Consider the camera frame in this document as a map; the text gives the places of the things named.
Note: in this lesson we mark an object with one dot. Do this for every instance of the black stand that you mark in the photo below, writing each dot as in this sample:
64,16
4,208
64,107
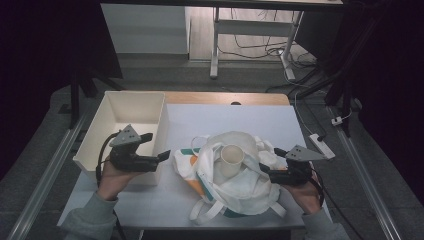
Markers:
336,90
75,100

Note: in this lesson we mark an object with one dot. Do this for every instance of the black table grommet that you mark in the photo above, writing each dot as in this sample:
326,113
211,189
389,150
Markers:
235,103

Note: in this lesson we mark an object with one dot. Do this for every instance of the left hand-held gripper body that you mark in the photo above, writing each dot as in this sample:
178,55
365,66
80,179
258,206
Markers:
128,136

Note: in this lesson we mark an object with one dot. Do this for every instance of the white paper cup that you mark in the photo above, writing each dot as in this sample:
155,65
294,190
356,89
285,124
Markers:
231,156

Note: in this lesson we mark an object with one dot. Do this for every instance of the small white adapter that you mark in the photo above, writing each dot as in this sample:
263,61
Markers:
336,121

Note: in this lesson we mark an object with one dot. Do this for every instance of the white rectangular box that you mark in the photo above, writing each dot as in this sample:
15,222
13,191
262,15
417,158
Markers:
133,103

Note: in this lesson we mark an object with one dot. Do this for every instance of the white power strip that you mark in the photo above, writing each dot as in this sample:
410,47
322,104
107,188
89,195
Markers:
320,141

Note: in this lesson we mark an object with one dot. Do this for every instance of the person's right hand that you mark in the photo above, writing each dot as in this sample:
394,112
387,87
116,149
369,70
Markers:
308,196

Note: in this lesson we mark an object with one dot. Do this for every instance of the white desk frame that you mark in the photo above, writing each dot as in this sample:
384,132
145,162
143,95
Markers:
250,28

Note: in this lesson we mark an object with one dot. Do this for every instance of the aluminium rail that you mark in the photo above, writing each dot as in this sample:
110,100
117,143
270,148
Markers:
46,176
366,186

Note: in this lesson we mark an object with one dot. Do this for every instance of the white cabinet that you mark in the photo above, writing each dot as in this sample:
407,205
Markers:
146,30

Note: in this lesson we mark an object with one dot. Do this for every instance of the white tote bag coloured patches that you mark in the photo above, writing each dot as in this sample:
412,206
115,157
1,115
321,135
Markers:
246,193

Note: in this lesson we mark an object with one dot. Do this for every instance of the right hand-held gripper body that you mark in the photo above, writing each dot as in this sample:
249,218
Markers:
305,154

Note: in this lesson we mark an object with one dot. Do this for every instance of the person's left hand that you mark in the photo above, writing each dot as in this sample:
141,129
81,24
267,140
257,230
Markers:
111,183

